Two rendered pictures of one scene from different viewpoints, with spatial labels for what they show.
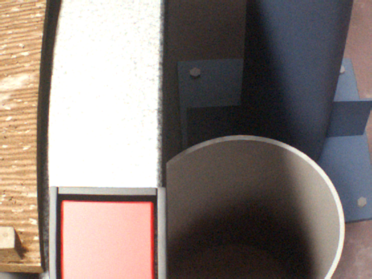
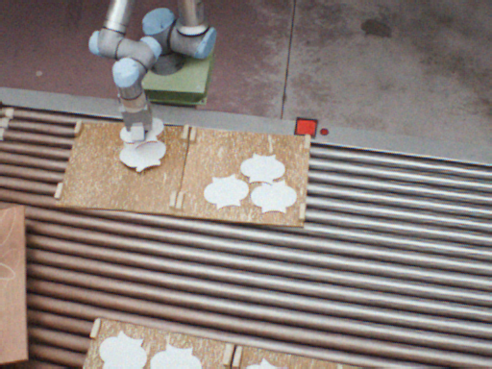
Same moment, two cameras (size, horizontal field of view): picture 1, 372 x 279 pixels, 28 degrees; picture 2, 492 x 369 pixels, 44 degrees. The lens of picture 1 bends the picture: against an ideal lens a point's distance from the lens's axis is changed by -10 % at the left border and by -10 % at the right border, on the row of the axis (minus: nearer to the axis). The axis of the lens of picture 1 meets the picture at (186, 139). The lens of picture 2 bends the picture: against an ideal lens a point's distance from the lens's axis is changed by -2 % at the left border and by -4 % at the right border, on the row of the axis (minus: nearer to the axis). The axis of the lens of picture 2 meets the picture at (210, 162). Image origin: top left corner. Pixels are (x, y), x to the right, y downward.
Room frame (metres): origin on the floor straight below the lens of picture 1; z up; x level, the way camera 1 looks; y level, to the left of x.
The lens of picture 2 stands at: (0.11, 1.37, 2.65)
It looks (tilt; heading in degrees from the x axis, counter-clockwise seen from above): 55 degrees down; 288
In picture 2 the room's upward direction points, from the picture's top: 8 degrees counter-clockwise
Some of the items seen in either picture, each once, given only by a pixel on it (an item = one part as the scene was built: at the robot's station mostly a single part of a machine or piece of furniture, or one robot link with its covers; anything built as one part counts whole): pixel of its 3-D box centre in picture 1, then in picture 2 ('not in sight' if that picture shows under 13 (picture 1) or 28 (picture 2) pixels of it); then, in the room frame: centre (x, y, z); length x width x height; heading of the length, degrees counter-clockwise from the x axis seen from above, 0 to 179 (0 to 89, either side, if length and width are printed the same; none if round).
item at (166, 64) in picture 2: not in sight; (164, 51); (0.73, -0.18, 1.00); 0.15 x 0.15 x 0.10
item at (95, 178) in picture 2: not in sight; (124, 165); (0.77, 0.30, 0.93); 0.41 x 0.35 x 0.02; 4
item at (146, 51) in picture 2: not in sight; (138, 55); (0.69, 0.13, 1.31); 0.11 x 0.11 x 0.08; 76
